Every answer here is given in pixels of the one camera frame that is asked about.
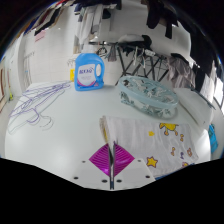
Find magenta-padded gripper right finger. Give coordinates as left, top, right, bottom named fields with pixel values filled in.
left=112, top=142, right=157, bottom=191

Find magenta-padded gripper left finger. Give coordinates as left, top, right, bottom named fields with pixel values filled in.
left=71, top=143, right=114, bottom=191

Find white star-print towel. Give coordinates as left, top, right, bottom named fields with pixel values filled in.
left=98, top=115, right=200, bottom=179

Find white pillow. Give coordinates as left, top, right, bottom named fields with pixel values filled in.
left=173, top=87, right=214, bottom=129

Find blue detergent bottle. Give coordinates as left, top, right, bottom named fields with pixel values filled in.
left=73, top=52, right=106, bottom=92

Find grey garment on rack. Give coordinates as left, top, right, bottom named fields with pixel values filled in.
left=167, top=53, right=196, bottom=89

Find black folding drying rack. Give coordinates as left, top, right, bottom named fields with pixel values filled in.
left=89, top=39, right=169, bottom=86

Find long black hanging garment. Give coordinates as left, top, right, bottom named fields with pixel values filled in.
left=189, top=29, right=218, bottom=93

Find white hanging clothes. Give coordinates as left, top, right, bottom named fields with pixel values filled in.
left=73, top=4, right=104, bottom=54

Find black hanging garments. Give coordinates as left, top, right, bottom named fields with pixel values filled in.
left=145, top=0, right=179, bottom=39

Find row of colourful hanging clothes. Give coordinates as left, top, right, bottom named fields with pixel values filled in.
left=23, top=0, right=73, bottom=36

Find bundle of wire clothes hangers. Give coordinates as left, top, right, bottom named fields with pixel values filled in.
left=7, top=80, right=73, bottom=135

